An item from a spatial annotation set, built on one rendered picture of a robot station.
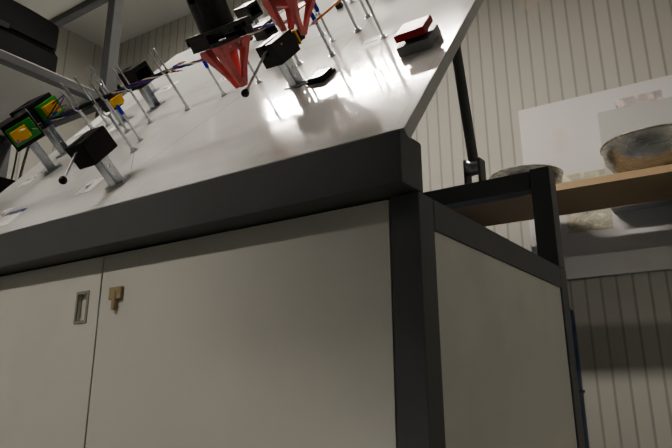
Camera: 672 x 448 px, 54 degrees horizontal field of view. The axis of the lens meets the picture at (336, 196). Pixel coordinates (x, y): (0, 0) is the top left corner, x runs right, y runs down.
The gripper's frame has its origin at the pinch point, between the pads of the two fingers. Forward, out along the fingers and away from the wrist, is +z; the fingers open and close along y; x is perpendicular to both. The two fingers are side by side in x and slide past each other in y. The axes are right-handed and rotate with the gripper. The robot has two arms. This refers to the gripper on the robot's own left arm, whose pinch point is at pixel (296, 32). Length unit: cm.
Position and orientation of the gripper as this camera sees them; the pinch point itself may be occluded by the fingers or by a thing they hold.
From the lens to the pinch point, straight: 119.9
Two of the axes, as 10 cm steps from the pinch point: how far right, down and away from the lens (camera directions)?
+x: -6.5, 2.1, -7.3
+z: 1.8, 9.8, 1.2
